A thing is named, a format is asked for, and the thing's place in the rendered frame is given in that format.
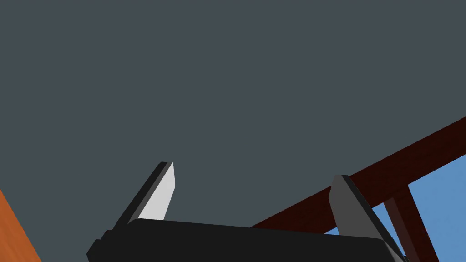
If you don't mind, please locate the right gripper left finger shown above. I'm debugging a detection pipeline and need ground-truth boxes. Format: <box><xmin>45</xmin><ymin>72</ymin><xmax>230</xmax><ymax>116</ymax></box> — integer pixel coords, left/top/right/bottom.
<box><xmin>112</xmin><ymin>161</ymin><xmax>176</xmax><ymax>232</ymax></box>

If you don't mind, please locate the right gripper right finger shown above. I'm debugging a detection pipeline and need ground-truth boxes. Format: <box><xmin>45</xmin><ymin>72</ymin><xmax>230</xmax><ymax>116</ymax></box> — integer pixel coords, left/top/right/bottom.
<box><xmin>328</xmin><ymin>174</ymin><xmax>405</xmax><ymax>257</ymax></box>

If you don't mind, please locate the dark red framed window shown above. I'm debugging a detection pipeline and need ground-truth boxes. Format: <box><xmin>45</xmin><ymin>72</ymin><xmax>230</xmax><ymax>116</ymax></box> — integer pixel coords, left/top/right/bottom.
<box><xmin>249</xmin><ymin>116</ymin><xmax>466</xmax><ymax>262</ymax></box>

